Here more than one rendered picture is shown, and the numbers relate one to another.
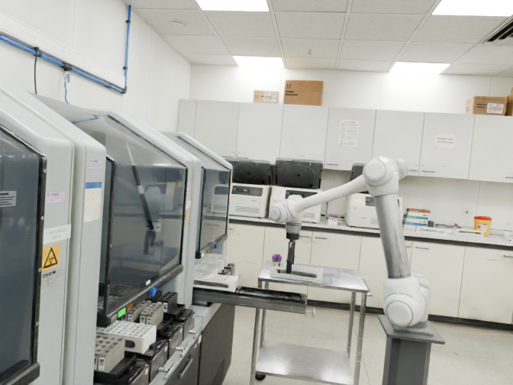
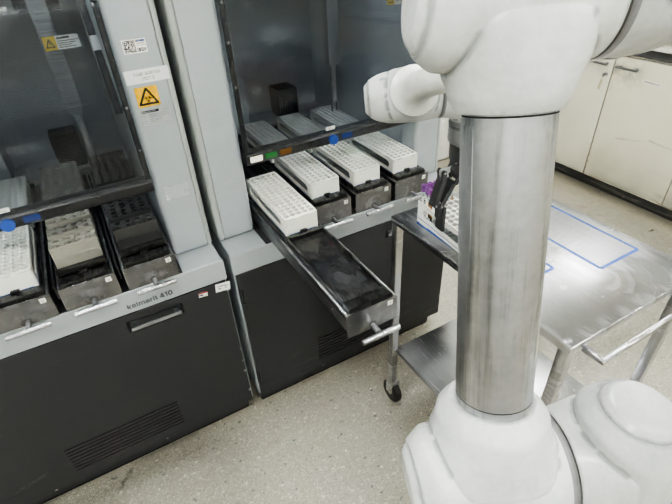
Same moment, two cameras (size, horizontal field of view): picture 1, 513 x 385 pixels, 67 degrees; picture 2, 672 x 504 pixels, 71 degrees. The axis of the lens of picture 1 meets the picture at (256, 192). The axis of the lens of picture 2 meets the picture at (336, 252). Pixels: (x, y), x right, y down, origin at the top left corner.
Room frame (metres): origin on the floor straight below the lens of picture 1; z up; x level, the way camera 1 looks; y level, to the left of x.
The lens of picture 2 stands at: (1.33, -0.88, 1.53)
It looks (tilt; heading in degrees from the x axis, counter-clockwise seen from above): 36 degrees down; 54
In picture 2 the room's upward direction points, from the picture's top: 3 degrees counter-clockwise
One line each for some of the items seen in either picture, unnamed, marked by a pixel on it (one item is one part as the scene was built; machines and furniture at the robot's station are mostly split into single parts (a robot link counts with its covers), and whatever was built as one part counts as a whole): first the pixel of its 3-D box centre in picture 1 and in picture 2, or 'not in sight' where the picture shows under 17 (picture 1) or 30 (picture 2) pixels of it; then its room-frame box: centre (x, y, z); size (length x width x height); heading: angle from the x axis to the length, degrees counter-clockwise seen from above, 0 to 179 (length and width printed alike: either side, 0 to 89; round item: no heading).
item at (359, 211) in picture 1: (373, 195); not in sight; (4.33, -1.31, 1.25); 0.62 x 0.56 x 0.69; 172
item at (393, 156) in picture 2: (204, 259); (381, 150); (2.39, 0.29, 0.83); 0.30 x 0.10 x 0.06; 82
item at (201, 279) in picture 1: (207, 282); (280, 203); (1.92, 0.21, 0.83); 0.30 x 0.10 x 0.06; 82
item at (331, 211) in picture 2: not in sight; (289, 172); (2.11, 0.46, 0.78); 0.73 x 0.14 x 0.09; 82
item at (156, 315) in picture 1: (155, 317); (76, 250); (1.38, 0.33, 0.85); 0.12 x 0.02 x 0.06; 173
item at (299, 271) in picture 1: (296, 272); (465, 230); (2.19, -0.26, 0.85); 0.30 x 0.10 x 0.06; 78
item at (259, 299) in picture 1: (241, 296); (309, 246); (1.89, 0.03, 0.78); 0.73 x 0.14 x 0.09; 82
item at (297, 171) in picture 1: (297, 189); not in sight; (4.45, -0.46, 1.24); 0.62 x 0.56 x 0.69; 173
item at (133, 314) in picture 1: (137, 315); (74, 238); (1.39, 0.40, 0.85); 0.12 x 0.02 x 0.06; 172
